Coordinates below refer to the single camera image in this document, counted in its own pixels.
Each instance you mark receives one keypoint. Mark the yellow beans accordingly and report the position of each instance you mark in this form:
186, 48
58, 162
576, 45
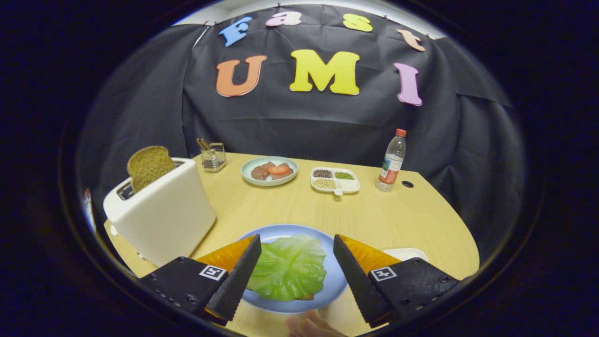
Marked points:
324, 184

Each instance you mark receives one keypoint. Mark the brown toasted bread slice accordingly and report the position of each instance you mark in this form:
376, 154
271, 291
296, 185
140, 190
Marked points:
149, 166

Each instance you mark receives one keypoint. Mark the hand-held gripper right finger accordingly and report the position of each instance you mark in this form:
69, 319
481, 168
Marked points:
358, 283

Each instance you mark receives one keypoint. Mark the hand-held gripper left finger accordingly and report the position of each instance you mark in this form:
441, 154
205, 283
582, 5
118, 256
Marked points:
238, 283

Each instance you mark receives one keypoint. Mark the green beans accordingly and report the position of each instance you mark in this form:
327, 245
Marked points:
344, 175

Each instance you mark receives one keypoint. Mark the brown meat pieces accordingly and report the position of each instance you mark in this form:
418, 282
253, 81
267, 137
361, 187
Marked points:
259, 173

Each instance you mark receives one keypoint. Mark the black backdrop cloth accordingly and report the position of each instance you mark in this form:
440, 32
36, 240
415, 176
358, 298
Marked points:
299, 126

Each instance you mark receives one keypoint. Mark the pale green round plate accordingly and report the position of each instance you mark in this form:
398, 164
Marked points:
269, 183

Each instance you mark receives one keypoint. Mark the wooden chopsticks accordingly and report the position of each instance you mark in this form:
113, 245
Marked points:
203, 144

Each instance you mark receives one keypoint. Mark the white divided tray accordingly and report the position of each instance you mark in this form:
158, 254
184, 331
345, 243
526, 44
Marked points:
348, 186

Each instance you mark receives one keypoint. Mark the white toaster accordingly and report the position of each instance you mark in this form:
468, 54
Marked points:
164, 220

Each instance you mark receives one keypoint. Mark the red tomato slice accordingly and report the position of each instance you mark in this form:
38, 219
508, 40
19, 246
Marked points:
280, 169

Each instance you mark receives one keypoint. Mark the clear bottle with red cap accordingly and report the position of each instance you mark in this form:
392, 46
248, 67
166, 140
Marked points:
392, 164

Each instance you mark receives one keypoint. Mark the dark brown seeds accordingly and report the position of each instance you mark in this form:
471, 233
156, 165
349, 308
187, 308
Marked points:
322, 173

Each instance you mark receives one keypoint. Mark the white square plate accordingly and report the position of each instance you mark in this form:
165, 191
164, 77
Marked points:
407, 254

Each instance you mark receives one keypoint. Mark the bread slice under ham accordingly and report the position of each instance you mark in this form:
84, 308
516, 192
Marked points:
306, 296

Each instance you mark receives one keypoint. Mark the blue round plate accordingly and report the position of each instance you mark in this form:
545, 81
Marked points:
334, 276

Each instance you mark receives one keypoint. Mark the green lettuce leaf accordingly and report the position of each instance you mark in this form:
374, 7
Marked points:
290, 269

